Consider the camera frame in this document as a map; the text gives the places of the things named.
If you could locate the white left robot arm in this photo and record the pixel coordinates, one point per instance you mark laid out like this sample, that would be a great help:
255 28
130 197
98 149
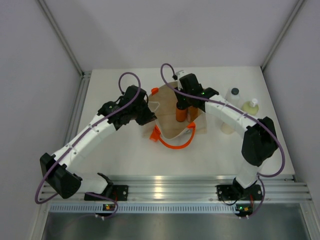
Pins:
59 169

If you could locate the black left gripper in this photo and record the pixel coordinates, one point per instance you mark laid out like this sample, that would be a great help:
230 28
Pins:
149 117

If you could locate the right aluminium frame post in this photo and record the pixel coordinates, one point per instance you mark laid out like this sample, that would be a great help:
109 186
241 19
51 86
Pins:
289 21

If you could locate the green pump lotion bottle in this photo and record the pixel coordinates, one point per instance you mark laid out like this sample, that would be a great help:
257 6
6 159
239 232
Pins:
251 107

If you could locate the orange bottle blue spray top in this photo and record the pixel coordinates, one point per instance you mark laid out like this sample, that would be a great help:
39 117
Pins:
181 112

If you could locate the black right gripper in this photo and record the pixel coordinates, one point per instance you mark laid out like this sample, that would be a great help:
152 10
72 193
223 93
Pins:
183 104

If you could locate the beige canvas bag orange handles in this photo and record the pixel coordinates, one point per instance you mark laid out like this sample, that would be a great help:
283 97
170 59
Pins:
165 129

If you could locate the white square bottle black cap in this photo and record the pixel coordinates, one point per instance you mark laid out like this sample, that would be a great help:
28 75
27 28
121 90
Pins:
233 96

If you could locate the left aluminium frame post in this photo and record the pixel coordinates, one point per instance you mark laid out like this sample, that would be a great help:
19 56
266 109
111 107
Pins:
60 35

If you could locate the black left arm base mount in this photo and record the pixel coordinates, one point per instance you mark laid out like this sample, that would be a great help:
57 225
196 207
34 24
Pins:
113 192

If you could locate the amber bottle pink cap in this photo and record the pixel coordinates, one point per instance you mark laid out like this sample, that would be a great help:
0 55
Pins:
193 113

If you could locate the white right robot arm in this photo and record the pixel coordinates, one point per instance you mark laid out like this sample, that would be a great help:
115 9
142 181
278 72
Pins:
258 134

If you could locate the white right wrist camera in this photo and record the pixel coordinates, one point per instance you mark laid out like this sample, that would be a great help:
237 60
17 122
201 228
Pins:
179 74

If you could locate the cream cylindrical bottle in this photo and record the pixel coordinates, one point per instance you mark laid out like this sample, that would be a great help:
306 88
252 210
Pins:
227 129

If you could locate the slotted grey cable duct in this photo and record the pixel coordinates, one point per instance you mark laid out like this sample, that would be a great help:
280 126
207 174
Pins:
146 208

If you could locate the aluminium frame post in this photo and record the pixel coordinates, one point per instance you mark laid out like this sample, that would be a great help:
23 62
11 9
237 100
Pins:
60 35
289 21

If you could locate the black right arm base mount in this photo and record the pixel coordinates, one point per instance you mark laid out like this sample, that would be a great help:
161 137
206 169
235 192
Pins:
229 192

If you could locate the aluminium rail base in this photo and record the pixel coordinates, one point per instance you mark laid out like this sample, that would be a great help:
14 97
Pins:
203 188

